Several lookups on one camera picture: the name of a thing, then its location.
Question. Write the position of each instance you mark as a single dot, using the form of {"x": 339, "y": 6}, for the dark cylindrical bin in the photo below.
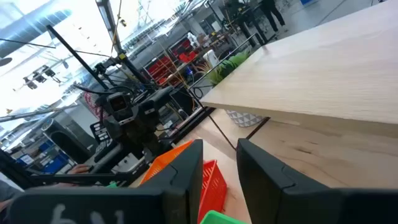
{"x": 68, "y": 144}

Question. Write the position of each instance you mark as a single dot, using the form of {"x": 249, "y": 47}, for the succulent in patterned pot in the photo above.
{"x": 244, "y": 119}

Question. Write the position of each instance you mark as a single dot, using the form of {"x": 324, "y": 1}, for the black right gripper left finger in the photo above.
{"x": 174, "y": 193}

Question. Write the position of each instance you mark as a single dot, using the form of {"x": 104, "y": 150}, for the orange plastic basket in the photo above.
{"x": 158, "y": 165}

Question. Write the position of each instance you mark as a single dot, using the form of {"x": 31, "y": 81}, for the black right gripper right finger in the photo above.
{"x": 280, "y": 193}

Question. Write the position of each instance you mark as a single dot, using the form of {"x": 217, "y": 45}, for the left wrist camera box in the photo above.
{"x": 118, "y": 104}

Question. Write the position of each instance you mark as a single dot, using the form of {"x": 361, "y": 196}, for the silver ventilation duct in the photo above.
{"x": 28, "y": 29}

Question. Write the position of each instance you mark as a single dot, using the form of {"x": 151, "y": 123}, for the black track spotlight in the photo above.
{"x": 30, "y": 84}
{"x": 49, "y": 71}
{"x": 39, "y": 77}

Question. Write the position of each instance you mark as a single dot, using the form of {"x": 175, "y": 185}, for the white machine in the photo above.
{"x": 211, "y": 57}

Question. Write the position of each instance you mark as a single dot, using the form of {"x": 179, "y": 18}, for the black aluminium rig frame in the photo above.
{"x": 109, "y": 25}

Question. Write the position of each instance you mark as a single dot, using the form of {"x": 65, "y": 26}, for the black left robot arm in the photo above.
{"x": 161, "y": 95}

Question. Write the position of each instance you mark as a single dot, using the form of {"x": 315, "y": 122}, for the red plastic basket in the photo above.
{"x": 214, "y": 183}

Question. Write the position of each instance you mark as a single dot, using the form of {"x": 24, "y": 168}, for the blue storage crate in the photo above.
{"x": 53, "y": 163}

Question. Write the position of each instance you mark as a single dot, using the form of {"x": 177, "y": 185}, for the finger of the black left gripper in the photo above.
{"x": 150, "y": 137}
{"x": 129, "y": 137}

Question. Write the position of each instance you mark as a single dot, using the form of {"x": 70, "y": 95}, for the red storage bin rack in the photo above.
{"x": 161, "y": 70}

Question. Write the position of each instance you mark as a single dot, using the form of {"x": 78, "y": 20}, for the red checked object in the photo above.
{"x": 93, "y": 105}

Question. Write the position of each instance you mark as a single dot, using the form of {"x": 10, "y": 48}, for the person's hand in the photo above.
{"x": 79, "y": 169}

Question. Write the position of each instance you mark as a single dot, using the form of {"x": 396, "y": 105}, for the person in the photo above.
{"x": 248, "y": 25}
{"x": 270, "y": 9}
{"x": 7, "y": 193}

